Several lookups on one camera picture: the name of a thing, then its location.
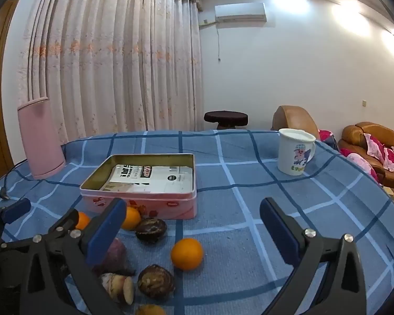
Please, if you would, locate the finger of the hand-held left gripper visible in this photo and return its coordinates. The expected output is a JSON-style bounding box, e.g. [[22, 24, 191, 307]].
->
[[0, 208, 80, 253], [0, 198, 32, 237]]

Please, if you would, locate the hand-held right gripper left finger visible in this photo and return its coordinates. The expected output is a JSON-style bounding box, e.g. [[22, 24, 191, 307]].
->
[[20, 198, 128, 315]]

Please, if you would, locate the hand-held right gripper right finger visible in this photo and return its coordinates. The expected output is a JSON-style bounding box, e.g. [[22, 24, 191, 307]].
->
[[260, 198, 370, 315]]

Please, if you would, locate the orange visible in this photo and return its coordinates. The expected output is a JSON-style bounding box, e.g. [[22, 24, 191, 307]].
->
[[75, 212, 92, 231], [121, 206, 142, 231], [171, 238, 204, 271]]

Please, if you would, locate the purple round fruit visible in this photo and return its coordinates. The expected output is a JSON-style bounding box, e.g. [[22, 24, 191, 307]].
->
[[94, 237, 135, 276]]

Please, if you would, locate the dark brown passion fruit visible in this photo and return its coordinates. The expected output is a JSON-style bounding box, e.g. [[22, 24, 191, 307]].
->
[[135, 217, 167, 244]]

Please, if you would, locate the pink tin box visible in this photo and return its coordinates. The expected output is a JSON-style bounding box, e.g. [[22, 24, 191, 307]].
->
[[80, 153, 198, 220]]

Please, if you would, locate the small green fruit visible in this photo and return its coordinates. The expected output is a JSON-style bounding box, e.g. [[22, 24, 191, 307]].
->
[[137, 264, 176, 299]]

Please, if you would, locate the yellowish green round fruit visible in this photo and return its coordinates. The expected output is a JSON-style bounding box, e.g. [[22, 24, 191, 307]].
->
[[135, 304, 166, 315]]

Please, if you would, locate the blue plaid tablecloth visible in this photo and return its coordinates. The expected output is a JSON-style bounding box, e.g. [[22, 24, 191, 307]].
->
[[0, 129, 394, 315]]

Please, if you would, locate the printed paper packet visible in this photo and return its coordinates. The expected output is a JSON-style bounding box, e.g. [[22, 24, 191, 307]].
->
[[100, 164, 195, 193]]

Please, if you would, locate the pink cylindrical appliance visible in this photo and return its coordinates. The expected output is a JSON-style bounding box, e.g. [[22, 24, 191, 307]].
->
[[17, 96, 66, 180]]

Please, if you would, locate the white cartoon mug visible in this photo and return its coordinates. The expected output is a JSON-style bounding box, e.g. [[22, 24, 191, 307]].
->
[[277, 128, 317, 176]]

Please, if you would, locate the pink floral blanket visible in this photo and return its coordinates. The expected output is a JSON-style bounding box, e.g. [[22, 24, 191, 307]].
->
[[363, 133, 394, 174], [318, 129, 380, 182]]

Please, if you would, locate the brown leather armchair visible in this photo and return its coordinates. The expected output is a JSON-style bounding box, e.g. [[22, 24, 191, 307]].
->
[[271, 106, 320, 140]]

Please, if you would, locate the dark round stool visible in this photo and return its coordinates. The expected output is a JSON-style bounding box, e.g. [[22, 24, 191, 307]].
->
[[204, 111, 249, 130]]

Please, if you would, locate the brown leather sofa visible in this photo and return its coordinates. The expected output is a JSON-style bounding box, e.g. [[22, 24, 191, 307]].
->
[[338, 121, 394, 192]]

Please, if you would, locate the pink floral curtain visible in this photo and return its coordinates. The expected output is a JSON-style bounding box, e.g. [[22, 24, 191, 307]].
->
[[18, 0, 204, 138]]

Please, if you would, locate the white air conditioner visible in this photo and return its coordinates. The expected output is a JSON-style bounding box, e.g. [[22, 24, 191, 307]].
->
[[214, 3, 267, 23]]

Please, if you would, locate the black power cable with plug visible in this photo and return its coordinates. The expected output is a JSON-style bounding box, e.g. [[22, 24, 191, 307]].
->
[[0, 159, 32, 201]]

